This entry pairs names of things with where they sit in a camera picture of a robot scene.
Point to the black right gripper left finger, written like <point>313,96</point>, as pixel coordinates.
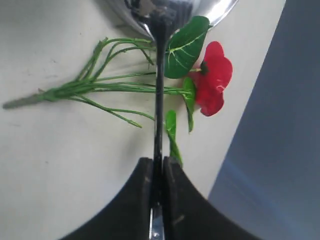
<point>127,216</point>

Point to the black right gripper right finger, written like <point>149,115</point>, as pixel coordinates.
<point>187,215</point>

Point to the red artificial flower with leaves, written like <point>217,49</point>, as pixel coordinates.
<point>204,70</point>

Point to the small silver metal spoon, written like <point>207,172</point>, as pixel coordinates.
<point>161,31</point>

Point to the round stainless steel plate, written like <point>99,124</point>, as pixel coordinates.
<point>136,14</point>

